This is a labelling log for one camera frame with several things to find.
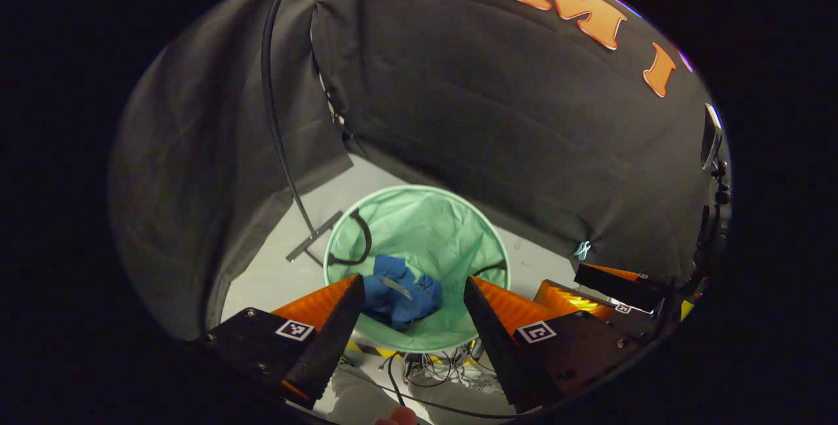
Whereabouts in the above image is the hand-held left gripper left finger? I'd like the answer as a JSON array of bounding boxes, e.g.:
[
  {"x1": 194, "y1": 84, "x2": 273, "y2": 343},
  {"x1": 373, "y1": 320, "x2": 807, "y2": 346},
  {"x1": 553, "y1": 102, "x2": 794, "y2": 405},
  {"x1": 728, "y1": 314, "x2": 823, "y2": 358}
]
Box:
[{"x1": 190, "y1": 274, "x2": 366, "y2": 409}]

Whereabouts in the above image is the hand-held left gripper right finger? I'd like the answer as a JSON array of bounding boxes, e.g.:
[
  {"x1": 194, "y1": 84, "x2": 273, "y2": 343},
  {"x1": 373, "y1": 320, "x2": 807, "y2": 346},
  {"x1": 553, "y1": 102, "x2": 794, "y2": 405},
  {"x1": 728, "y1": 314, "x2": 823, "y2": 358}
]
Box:
[{"x1": 464, "y1": 276, "x2": 649, "y2": 415}]

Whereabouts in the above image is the white paper garment tag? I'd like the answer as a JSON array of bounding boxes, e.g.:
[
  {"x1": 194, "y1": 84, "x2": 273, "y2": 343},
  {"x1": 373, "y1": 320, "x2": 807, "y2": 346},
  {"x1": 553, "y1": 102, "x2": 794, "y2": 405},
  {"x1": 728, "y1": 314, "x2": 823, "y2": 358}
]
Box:
[{"x1": 381, "y1": 275, "x2": 414, "y2": 301}]

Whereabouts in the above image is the green laundry hamper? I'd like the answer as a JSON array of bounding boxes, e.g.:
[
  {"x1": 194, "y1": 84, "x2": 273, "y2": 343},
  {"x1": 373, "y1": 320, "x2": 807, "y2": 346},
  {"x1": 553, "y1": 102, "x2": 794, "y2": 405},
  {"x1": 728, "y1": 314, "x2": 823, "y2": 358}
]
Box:
[{"x1": 323, "y1": 184, "x2": 511, "y2": 354}]

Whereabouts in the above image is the black clothes rack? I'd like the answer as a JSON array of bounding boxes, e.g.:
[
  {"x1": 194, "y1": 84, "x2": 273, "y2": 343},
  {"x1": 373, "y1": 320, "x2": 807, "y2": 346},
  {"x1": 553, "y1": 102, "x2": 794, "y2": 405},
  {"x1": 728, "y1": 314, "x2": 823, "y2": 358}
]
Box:
[{"x1": 261, "y1": 0, "x2": 344, "y2": 263}]

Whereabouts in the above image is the black backdrop cloth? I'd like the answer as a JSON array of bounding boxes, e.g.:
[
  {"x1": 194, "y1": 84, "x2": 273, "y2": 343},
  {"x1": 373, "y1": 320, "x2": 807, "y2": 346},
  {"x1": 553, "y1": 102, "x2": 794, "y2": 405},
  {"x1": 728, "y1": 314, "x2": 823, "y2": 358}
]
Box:
[{"x1": 311, "y1": 0, "x2": 721, "y2": 282}]

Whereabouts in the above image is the plain black curtain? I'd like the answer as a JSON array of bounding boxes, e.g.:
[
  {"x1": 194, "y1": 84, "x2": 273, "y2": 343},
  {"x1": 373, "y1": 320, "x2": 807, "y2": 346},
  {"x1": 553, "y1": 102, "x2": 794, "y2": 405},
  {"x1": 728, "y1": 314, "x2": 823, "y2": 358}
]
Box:
[{"x1": 108, "y1": 0, "x2": 354, "y2": 341}]

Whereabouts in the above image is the tangle of black cables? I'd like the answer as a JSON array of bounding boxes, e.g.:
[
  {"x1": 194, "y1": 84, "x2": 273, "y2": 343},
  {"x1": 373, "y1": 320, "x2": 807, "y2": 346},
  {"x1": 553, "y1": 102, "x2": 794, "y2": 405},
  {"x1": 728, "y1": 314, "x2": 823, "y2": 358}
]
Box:
[{"x1": 386, "y1": 345, "x2": 508, "y2": 420}]

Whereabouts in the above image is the yellow black striped tape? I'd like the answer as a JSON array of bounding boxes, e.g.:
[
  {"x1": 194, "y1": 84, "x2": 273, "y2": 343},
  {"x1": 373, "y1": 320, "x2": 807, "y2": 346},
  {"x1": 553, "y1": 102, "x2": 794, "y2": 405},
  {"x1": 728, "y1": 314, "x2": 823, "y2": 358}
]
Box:
[{"x1": 346, "y1": 341, "x2": 401, "y2": 360}]

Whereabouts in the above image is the blue corduroy jacket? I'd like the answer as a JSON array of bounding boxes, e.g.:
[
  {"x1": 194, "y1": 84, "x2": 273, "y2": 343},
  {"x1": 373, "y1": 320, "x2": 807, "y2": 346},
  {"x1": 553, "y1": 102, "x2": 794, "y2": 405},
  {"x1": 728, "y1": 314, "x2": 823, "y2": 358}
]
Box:
[{"x1": 362, "y1": 255, "x2": 444, "y2": 333}]

